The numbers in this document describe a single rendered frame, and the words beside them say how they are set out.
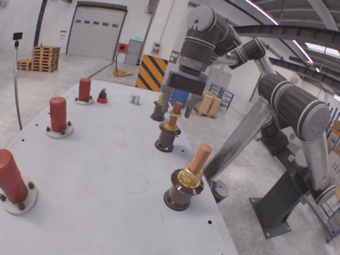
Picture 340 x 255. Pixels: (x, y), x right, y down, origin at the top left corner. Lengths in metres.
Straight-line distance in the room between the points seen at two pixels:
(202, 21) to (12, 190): 0.67
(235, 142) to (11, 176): 0.83
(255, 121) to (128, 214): 0.62
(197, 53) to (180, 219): 0.49
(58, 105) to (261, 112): 0.82
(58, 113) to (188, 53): 0.49
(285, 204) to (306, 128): 2.11
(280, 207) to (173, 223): 2.31
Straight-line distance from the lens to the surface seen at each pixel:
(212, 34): 0.51
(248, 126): 0.74
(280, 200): 2.62
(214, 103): 5.67
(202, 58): 0.50
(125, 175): 0.49
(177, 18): 5.60
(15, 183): 0.41
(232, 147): 0.78
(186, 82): 0.52
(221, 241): 0.47
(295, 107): 0.56
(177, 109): 0.56
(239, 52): 1.35
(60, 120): 0.61
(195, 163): 0.35
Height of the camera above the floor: 1.73
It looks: 26 degrees down
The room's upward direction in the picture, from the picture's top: 19 degrees clockwise
